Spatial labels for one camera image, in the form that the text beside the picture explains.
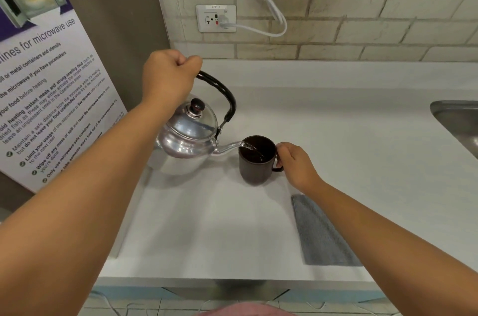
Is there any white purple printed poster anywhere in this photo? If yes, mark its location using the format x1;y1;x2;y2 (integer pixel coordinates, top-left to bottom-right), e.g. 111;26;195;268
0;0;127;193

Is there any grey cloth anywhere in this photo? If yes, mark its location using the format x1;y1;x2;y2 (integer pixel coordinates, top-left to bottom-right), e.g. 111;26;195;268
291;194;363;267

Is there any person's left forearm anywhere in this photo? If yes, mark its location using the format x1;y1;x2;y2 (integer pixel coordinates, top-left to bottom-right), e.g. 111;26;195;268
0;99;176;316

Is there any person's left hand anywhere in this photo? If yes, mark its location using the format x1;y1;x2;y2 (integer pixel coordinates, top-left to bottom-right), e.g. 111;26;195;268
141;49;204;111

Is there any dark brown mug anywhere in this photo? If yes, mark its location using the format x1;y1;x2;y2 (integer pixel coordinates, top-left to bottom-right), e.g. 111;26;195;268
238;135;284;187

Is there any white countertop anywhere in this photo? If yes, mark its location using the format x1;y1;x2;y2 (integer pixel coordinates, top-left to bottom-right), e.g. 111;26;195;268
99;59;478;283

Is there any silver metal kettle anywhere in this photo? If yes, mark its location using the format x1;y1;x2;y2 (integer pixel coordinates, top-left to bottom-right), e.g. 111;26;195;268
155;70;247;177

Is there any clear water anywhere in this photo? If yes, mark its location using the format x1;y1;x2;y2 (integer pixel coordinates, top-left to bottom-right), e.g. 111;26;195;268
242;142;265;160

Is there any person's right forearm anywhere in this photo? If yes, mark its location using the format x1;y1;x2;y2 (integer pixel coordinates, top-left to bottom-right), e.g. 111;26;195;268
298;179;478;316

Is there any stainless steel sink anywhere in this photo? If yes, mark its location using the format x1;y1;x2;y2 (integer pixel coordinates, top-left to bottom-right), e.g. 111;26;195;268
429;100;478;160

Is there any pink shirt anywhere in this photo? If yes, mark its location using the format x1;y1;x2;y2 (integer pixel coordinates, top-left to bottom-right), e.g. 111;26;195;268
194;301;296;316

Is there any person's right hand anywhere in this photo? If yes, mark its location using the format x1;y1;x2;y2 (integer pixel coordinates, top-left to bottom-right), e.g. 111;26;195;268
275;142;326;195

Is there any white wall socket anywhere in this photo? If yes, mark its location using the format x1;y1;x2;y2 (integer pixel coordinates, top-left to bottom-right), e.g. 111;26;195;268
195;4;238;33

